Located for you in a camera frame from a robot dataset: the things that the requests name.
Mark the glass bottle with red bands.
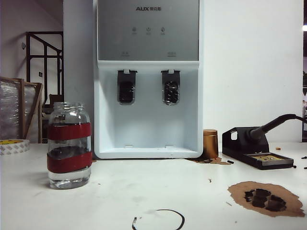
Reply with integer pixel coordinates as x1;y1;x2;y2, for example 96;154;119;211
47;101;93;191

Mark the white AUX water dispenser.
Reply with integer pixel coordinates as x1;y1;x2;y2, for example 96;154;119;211
93;0;205;160

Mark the film-wrapped black dispenser lever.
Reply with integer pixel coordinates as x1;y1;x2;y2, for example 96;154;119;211
161;69;181;106

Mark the plain black dispenser lever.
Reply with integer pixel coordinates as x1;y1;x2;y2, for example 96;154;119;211
117;69;139;106

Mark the gold metal canister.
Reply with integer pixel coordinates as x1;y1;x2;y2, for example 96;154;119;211
203;128;220;158

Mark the black soldering iron stand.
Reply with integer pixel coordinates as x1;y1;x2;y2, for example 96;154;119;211
222;126;295;171

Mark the brown cardboard box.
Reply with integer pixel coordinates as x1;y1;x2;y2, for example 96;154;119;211
48;93;64;104

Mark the black soldering iron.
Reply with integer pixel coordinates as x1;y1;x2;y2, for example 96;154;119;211
245;113;307;146

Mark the black rubber chunk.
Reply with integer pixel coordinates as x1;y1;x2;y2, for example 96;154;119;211
251;188;272;208
244;189;256;202
267;194;287;212

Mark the yellow cleaning sponge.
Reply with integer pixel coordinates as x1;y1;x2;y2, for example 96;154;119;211
260;155;287;162

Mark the white tape roll yellow core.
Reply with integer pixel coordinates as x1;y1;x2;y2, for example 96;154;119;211
0;138;31;155

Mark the plastic-wrapped wooden frame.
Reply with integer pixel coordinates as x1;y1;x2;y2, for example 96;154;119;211
0;76;25;141
23;80;44;144

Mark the black metal shelf frame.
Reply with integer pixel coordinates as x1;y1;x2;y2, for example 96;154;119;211
25;31;65;144

